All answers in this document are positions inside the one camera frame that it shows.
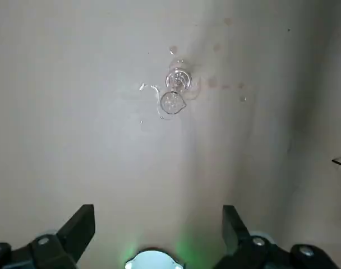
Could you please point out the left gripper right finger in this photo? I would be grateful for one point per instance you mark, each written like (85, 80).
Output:
(257, 252)

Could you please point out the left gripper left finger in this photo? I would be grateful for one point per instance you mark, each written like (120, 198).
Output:
(47, 252)

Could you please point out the glass graduated cylinder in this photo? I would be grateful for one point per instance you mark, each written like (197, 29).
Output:
(173, 102)

